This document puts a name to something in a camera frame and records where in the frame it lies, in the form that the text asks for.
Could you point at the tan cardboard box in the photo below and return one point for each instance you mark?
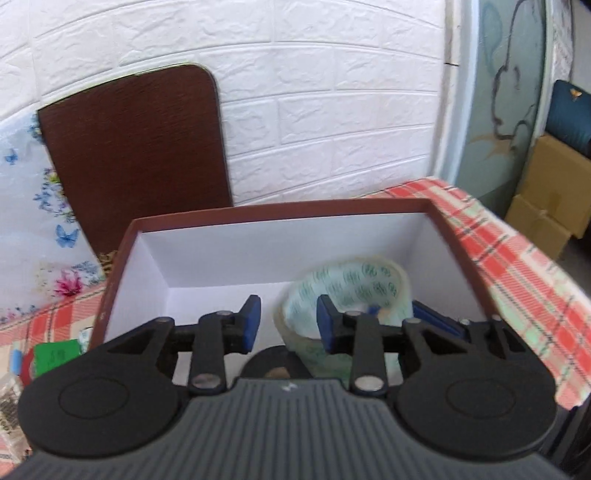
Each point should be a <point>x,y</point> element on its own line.
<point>561,184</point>
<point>535,228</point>

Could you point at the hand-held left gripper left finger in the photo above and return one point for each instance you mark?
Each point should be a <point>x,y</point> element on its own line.
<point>250,323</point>

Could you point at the patterned glass door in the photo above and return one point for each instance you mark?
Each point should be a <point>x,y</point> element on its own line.
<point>503,92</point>

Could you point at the dark blue cushion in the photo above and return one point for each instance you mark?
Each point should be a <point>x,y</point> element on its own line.
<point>570,115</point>

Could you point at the brown cardboard box white inside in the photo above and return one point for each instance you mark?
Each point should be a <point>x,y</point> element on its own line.
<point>277,251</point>

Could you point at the brown wooden headboard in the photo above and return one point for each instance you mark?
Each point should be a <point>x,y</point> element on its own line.
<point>138,152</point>

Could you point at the black tape roll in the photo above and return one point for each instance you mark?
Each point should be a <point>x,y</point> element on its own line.
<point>268,361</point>

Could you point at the floral butterfly plastic sheet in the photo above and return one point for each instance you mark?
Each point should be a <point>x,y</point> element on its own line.
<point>27,221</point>

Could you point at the green red packet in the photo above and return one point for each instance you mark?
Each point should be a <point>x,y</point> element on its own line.
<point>55,357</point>

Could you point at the red green plaid blanket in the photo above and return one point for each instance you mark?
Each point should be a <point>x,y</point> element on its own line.
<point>521,277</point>

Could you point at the clear plastic packet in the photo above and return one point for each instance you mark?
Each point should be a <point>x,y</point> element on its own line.
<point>11,410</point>

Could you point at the blue object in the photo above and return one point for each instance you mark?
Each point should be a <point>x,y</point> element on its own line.
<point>436,318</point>

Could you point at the white door frame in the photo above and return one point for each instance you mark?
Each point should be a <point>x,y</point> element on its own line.
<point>455,92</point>

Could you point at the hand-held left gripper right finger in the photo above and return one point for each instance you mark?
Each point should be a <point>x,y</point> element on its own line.
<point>327,325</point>

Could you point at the clear adhesive tape roll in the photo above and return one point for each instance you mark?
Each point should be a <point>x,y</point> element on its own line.
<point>360,281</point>

